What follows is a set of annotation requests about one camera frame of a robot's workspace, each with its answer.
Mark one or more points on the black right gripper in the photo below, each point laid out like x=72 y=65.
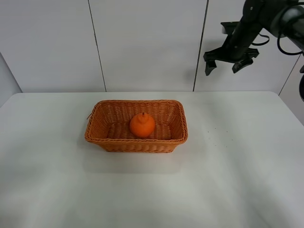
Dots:
x=234 y=49

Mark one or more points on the orange with stem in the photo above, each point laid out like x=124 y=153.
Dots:
x=142 y=125

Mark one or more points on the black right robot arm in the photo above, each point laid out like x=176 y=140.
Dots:
x=281 y=18

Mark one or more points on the orange woven wicker basket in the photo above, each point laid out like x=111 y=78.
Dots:
x=108 y=125

